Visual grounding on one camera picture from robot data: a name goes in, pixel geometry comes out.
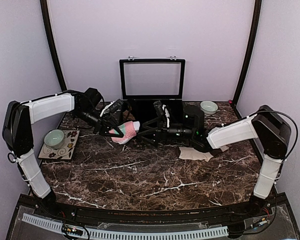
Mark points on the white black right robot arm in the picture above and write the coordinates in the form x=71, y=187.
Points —
x=266, y=125

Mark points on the pale green ceramic bowl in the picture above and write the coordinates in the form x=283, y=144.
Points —
x=54, y=139

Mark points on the white slotted cable duct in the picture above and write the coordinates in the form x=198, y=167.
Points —
x=127, y=232

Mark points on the black front rail frame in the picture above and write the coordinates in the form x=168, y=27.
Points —
x=274, y=221

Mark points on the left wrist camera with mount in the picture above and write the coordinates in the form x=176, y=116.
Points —
x=111, y=108

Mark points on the black corner post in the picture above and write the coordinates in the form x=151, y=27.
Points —
x=51, y=44
x=249, y=52

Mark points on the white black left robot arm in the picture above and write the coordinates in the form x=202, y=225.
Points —
x=21, y=116

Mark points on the glass-panel black box lid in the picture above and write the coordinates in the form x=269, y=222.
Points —
x=152, y=78

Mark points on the black left corner post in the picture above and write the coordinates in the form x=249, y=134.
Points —
x=51, y=44

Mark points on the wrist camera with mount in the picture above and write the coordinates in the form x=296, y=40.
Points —
x=111, y=108
x=162, y=112

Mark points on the black right corner post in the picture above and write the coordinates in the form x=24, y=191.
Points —
x=249, y=52

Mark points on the floral square ceramic plate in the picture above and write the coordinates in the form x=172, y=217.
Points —
x=65, y=152

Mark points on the beige and brown sock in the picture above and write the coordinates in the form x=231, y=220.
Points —
x=188, y=153

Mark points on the black compartment storage box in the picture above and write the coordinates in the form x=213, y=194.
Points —
x=143, y=110

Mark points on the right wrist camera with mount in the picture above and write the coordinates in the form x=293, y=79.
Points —
x=162, y=112

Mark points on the small green circuit board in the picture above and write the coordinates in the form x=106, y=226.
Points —
x=69, y=229

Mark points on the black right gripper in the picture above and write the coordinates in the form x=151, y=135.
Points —
x=158, y=136

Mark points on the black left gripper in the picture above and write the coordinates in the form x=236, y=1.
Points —
x=103, y=125

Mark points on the pink patterned sock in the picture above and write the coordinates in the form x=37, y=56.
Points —
x=129, y=130

